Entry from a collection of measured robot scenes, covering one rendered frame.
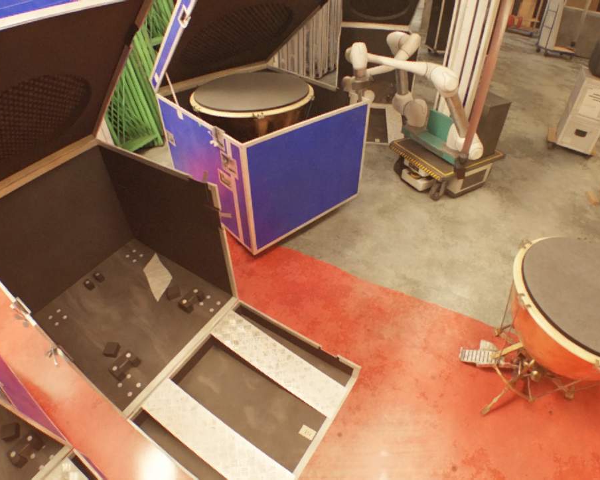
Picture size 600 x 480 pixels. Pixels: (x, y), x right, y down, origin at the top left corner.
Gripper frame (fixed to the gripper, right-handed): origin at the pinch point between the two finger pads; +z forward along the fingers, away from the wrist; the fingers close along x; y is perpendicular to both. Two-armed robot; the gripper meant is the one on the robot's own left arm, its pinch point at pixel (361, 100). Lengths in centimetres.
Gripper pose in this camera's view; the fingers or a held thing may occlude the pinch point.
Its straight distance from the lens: 254.1
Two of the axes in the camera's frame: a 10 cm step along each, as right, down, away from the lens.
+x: -7.5, 4.5, -4.8
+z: 1.1, 8.1, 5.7
